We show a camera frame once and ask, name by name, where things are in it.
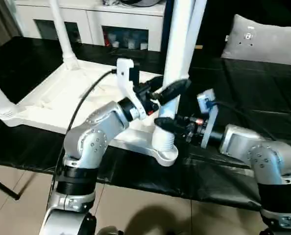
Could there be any grey window curtain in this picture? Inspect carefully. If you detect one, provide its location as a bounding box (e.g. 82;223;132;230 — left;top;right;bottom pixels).
0;0;24;54

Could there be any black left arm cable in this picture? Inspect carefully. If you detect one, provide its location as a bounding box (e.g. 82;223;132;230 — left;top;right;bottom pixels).
51;69;118;182

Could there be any grey bag with black strap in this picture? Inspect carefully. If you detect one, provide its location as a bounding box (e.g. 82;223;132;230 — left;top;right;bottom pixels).
120;0;161;7

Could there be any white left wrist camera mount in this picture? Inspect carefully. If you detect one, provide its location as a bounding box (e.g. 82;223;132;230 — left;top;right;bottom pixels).
116;58;146;120

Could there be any black work mat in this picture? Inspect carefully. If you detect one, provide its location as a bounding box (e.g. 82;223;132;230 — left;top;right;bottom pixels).
0;36;291;211

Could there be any grey printed pillow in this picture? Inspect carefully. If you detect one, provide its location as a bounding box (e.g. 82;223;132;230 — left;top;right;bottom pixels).
220;14;291;66

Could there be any black sofa with gold label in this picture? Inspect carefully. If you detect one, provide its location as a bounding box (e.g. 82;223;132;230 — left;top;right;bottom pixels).
164;0;291;59

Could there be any black metal frame bar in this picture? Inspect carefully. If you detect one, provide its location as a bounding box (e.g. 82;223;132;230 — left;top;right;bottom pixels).
0;171;36;200

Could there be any black robot body part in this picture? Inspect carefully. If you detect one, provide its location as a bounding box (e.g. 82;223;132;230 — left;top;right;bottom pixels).
100;226;124;235

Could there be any white cabinet with glass doors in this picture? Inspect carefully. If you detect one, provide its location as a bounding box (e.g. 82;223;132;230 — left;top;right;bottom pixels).
15;0;166;52

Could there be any white plastic table top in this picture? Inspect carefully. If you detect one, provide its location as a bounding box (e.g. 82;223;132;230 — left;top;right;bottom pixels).
0;60;179;167

